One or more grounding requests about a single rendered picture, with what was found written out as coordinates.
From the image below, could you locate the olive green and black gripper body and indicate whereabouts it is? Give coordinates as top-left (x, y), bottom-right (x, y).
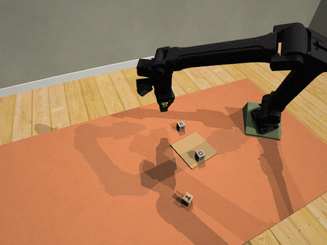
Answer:
top-left (154, 80), bottom-right (175, 102)

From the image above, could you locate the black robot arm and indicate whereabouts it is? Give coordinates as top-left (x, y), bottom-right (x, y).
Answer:
top-left (136, 22), bottom-right (327, 134)

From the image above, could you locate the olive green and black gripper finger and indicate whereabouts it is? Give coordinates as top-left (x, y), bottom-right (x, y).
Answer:
top-left (157, 100), bottom-right (174, 112)

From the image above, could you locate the beige flat mat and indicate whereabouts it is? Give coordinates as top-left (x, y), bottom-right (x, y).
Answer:
top-left (171, 132), bottom-right (218, 169)

